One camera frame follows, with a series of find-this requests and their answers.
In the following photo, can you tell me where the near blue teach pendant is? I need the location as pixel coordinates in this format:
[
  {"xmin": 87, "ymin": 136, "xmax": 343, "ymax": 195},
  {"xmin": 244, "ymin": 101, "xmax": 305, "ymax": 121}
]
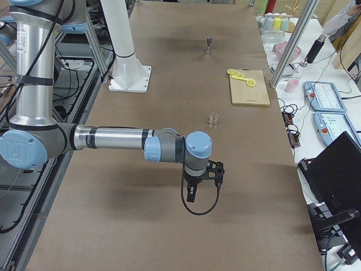
[{"xmin": 314, "ymin": 111, "xmax": 360, "ymax": 146}]

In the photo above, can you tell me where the aluminium frame post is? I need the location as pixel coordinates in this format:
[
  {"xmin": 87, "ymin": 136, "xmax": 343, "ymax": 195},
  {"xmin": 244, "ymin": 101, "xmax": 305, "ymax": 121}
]
[{"xmin": 270, "ymin": 0, "xmax": 320, "ymax": 89}]

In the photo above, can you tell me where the pink bowl with ice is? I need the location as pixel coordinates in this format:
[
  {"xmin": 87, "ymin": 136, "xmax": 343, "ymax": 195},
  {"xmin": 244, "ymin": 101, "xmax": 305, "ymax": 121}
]
[{"xmin": 272, "ymin": 42, "xmax": 302, "ymax": 62}]

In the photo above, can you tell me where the silver kitchen scale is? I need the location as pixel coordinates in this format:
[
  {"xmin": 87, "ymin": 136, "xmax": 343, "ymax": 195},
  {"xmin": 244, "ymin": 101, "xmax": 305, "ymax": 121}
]
[{"xmin": 270, "ymin": 62, "xmax": 297, "ymax": 77}]

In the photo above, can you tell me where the black computer monitor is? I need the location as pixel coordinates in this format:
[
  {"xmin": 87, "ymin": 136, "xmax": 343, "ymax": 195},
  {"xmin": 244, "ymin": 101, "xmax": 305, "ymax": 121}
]
[{"xmin": 298, "ymin": 132, "xmax": 360, "ymax": 257}]

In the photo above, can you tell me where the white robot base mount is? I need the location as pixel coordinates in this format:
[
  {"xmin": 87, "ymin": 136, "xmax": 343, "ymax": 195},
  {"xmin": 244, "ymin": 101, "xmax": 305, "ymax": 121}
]
[{"xmin": 101, "ymin": 0, "xmax": 152, "ymax": 93}]

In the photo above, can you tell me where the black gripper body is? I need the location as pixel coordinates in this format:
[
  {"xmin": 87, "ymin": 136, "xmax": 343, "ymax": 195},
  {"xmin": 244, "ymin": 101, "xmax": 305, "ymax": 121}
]
[{"xmin": 182, "ymin": 168, "xmax": 206, "ymax": 192}]

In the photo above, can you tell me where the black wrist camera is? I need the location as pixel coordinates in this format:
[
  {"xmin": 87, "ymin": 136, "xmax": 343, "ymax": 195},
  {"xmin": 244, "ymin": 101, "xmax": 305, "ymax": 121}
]
[{"xmin": 203, "ymin": 160, "xmax": 225, "ymax": 187}]

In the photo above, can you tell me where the wine glass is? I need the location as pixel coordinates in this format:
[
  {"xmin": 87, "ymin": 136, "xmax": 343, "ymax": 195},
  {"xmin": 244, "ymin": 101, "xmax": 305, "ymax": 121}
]
[{"xmin": 265, "ymin": 31, "xmax": 278, "ymax": 52}]

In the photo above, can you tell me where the lemon slice top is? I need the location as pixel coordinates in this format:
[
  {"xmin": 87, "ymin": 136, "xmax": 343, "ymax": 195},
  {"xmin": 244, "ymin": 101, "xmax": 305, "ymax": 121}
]
[{"xmin": 227, "ymin": 68, "xmax": 236, "ymax": 75}]

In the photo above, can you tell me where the small clear glass bottle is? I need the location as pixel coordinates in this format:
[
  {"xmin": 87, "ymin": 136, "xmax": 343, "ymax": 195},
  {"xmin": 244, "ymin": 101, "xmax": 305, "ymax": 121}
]
[{"xmin": 292, "ymin": 61, "xmax": 308, "ymax": 82}]

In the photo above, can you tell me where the clear glass measuring cup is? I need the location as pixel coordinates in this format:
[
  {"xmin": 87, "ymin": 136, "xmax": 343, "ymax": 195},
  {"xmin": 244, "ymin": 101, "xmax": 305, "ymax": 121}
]
[{"xmin": 208, "ymin": 112, "xmax": 219, "ymax": 126}]

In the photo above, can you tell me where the yellow plastic knife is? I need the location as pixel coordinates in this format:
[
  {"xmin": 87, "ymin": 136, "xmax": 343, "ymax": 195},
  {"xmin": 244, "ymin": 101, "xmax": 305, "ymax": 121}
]
[{"xmin": 231, "ymin": 75, "xmax": 255, "ymax": 82}]

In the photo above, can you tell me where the steel jigger shaker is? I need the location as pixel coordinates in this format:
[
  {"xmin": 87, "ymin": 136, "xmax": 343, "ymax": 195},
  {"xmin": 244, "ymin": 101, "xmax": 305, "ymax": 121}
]
[{"xmin": 205, "ymin": 36, "xmax": 213, "ymax": 54}]

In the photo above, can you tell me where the pink plastic cup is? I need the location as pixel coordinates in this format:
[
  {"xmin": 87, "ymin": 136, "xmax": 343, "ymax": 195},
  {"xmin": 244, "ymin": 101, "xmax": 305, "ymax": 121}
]
[{"xmin": 285, "ymin": 78, "xmax": 300, "ymax": 93}]

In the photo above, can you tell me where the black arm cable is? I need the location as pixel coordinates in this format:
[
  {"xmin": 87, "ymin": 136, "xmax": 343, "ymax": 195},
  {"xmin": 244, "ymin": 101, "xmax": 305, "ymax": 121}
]
[{"xmin": 180, "ymin": 169, "xmax": 222, "ymax": 216}]

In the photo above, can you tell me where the lemon slice on knife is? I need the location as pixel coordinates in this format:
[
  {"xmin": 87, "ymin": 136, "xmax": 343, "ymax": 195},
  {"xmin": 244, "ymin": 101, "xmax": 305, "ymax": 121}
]
[{"xmin": 246, "ymin": 80, "xmax": 256, "ymax": 87}]

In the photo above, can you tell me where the blue teach pendant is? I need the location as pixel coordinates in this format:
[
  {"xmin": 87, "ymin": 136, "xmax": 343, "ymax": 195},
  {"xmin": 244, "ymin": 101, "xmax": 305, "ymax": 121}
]
[
  {"xmin": 304, "ymin": 81, "xmax": 347, "ymax": 112},
  {"xmin": 314, "ymin": 111, "xmax": 360, "ymax": 146}
]

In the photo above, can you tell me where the far blue teach pendant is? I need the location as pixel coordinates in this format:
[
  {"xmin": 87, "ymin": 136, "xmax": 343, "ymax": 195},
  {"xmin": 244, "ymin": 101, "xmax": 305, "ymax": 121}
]
[{"xmin": 304, "ymin": 81, "xmax": 347, "ymax": 112}]

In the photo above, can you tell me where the bamboo cutting board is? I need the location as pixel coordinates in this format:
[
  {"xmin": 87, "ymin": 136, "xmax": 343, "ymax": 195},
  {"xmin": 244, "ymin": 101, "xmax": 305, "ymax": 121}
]
[{"xmin": 229, "ymin": 69, "xmax": 270, "ymax": 106}]

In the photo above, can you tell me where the black water bottle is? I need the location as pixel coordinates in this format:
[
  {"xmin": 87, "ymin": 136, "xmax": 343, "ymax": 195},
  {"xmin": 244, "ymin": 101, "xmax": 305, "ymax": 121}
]
[{"xmin": 305, "ymin": 34, "xmax": 326, "ymax": 64}]

